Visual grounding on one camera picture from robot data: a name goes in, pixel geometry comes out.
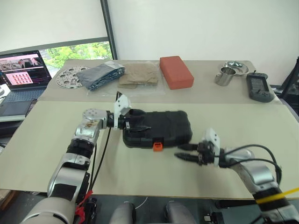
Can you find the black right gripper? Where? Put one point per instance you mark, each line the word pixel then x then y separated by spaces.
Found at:
pixel 206 154

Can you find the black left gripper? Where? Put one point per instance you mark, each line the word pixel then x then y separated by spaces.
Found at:
pixel 125 122

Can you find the black plastic tool case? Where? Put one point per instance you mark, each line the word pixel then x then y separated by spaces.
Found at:
pixel 168 126

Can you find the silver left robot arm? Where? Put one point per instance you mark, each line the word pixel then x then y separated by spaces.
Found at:
pixel 88 133

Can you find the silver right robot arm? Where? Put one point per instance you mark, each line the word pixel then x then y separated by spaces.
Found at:
pixel 259 175

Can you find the clear plastic bag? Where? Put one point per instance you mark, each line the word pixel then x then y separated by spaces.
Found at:
pixel 161 91

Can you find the folded beige cloth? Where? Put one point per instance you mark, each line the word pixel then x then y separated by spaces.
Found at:
pixel 139 77

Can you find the folded dark blue cloth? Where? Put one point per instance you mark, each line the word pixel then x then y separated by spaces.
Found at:
pixel 98 75

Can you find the red brick block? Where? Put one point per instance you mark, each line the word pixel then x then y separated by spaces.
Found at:
pixel 177 72

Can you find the stainless steel cup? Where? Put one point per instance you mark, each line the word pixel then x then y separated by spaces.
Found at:
pixel 223 78

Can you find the perforated round metal plate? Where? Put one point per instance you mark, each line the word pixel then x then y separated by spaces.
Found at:
pixel 64 79

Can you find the black handheld controller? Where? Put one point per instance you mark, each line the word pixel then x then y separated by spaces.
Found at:
pixel 259 87

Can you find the stainless steel dish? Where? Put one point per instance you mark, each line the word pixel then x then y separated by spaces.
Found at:
pixel 240 68

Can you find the red tape strip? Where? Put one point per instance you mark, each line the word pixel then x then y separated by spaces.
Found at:
pixel 81 208

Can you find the black mesh chair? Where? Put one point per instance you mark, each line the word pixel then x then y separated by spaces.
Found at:
pixel 292 86

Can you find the open laptop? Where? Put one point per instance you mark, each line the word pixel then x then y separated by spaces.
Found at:
pixel 23 70

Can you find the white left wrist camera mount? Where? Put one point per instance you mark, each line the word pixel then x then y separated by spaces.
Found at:
pixel 121 102

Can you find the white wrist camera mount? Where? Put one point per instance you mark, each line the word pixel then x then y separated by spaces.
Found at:
pixel 213 137
pixel 121 102

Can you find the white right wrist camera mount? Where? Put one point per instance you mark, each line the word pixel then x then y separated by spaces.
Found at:
pixel 213 137

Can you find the dark window frame post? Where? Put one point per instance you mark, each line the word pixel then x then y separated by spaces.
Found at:
pixel 109 28

